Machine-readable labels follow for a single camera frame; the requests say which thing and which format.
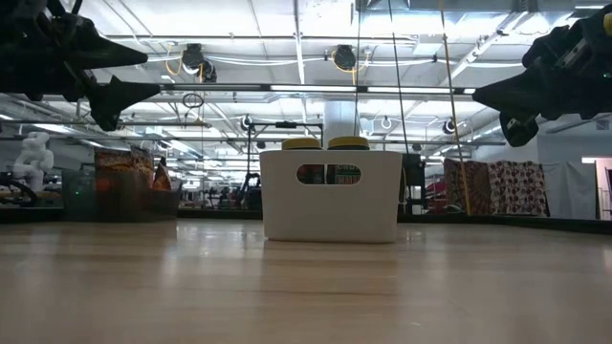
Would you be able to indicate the dark grey plastic bin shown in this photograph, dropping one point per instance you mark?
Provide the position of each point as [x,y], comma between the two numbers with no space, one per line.
[119,205]

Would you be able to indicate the black aluminium table frame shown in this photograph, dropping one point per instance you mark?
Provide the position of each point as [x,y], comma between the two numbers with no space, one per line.
[550,224]

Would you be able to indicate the black computer case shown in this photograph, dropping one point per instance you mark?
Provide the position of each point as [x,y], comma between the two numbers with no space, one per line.
[414,184]

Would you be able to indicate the long light bar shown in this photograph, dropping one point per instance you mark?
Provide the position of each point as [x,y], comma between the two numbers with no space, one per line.
[311,88]

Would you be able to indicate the grey cloth sheet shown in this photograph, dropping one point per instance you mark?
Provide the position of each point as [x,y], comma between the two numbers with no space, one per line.
[569,191]

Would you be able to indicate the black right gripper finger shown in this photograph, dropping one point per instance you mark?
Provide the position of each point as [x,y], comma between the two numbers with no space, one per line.
[518,129]
[516,95]

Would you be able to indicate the yellow lid spice jar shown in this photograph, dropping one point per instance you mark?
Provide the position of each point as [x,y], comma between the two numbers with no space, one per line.
[348,143]
[301,144]

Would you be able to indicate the white robot figure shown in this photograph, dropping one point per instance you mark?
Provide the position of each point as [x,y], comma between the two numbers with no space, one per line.
[34,157]

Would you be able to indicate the white red patterned cloth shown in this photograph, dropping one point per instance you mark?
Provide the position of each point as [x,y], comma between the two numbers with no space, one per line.
[523,186]

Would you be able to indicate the white column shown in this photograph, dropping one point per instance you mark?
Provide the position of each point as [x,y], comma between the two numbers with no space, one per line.
[339,119]

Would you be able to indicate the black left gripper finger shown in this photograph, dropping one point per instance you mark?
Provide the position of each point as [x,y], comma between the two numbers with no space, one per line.
[105,55]
[117,100]

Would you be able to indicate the dark red patterned cloth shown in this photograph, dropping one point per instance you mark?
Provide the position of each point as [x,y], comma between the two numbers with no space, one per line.
[478,186]

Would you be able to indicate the white plastic bin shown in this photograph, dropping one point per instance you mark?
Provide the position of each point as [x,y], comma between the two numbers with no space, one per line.
[330,212]

